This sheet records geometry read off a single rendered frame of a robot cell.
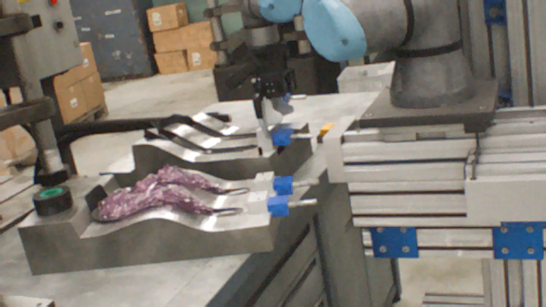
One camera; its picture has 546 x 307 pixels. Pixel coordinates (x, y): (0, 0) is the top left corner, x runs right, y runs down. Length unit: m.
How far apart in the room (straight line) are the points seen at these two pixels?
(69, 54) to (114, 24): 6.32
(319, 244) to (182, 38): 6.72
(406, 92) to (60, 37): 1.38
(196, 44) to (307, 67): 3.03
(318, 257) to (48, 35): 1.11
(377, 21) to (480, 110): 0.22
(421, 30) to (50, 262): 0.84
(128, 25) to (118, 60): 0.50
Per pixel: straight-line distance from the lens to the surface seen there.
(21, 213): 1.88
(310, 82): 5.49
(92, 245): 1.34
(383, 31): 1.08
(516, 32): 1.31
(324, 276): 1.81
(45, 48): 2.21
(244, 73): 1.52
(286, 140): 1.53
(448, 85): 1.16
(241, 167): 1.55
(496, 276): 1.56
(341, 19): 1.04
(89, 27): 8.81
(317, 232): 1.75
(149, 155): 1.67
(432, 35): 1.14
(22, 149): 5.46
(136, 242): 1.31
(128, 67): 8.64
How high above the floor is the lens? 1.35
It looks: 17 degrees down
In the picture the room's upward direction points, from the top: 10 degrees counter-clockwise
